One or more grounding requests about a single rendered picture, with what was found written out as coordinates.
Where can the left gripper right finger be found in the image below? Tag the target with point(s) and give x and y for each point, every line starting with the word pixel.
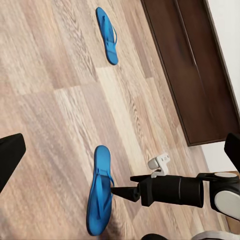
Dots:
pixel 232 149

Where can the bench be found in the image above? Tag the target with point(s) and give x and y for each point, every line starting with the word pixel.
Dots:
pixel 192 59

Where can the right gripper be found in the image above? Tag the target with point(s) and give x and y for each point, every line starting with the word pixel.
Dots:
pixel 164 189

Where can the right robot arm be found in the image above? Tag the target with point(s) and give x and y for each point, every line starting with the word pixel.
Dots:
pixel 224 188

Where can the sandal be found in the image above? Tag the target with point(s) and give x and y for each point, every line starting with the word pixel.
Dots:
pixel 100 199
pixel 106 28

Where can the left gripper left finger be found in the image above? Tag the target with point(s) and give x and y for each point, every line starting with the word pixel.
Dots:
pixel 12 150

